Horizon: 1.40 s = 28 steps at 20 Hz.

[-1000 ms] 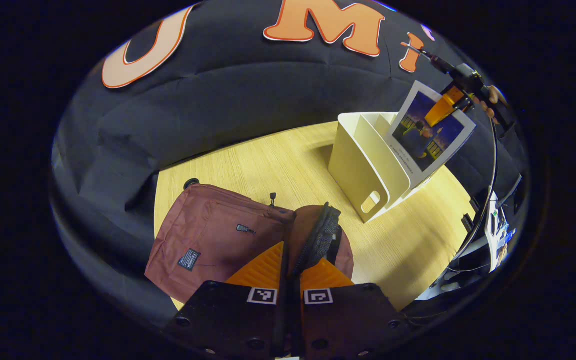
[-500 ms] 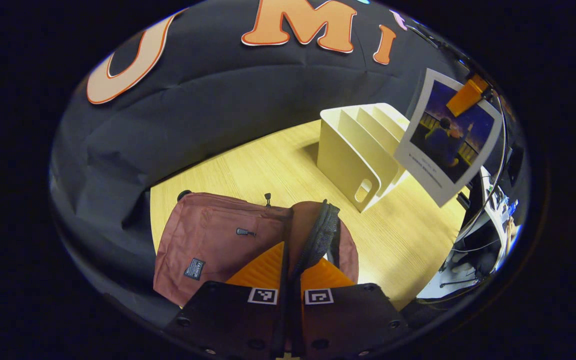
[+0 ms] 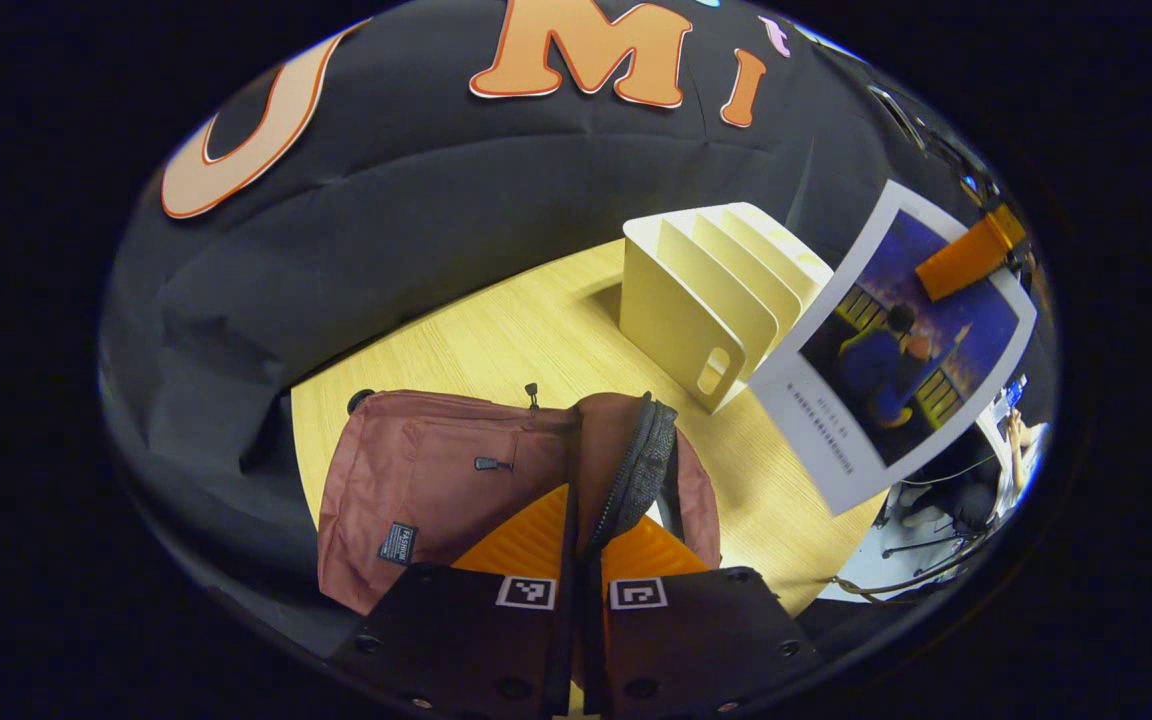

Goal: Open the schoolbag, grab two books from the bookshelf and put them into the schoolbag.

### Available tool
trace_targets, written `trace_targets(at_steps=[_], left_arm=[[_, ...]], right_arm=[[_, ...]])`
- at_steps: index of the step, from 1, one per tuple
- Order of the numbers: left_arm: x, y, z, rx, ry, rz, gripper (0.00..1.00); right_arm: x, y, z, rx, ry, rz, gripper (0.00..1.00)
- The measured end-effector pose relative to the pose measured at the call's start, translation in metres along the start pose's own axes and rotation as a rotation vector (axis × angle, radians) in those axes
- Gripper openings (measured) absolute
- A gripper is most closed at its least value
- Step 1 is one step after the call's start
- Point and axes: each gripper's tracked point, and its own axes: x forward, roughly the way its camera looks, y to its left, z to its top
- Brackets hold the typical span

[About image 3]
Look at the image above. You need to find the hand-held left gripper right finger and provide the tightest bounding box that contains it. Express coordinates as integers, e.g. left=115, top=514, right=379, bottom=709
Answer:
left=581, top=513, right=827, bottom=717

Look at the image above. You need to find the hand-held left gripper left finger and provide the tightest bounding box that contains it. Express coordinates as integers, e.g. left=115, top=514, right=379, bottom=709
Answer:
left=329, top=483, right=577, bottom=717

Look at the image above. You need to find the blue cover book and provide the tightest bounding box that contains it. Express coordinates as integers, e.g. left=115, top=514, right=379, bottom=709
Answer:
left=748, top=180, right=1039, bottom=516

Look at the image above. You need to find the red-brown schoolbag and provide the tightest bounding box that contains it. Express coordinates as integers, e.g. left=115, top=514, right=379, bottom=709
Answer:
left=316, top=390, right=722, bottom=616

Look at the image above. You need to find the white bookshelf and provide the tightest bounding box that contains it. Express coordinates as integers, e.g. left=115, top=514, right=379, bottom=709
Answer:
left=619, top=202, right=837, bottom=416

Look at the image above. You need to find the dark office chair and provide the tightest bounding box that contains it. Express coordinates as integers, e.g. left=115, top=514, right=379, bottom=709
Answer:
left=886, top=470, right=1002, bottom=561

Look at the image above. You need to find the black backdrop cloth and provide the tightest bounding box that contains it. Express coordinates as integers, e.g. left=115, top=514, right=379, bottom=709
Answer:
left=96, top=0, right=1037, bottom=651

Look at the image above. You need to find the black cable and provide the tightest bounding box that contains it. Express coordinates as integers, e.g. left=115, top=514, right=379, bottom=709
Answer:
left=831, top=530, right=1002, bottom=604

